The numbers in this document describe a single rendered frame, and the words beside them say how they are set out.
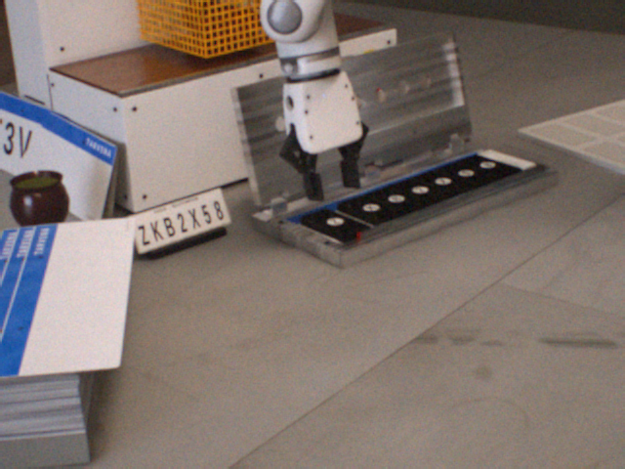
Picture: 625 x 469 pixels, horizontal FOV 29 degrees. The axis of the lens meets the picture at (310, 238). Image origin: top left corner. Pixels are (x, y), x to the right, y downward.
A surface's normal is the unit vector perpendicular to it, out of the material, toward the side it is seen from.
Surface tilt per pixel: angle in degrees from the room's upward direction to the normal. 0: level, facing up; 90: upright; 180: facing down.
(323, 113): 78
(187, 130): 90
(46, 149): 69
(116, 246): 0
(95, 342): 0
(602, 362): 0
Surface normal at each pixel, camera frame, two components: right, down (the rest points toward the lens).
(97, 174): -0.78, -0.08
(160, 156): 0.63, 0.28
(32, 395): 0.09, 0.39
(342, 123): 0.60, 0.06
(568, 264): -0.05, -0.92
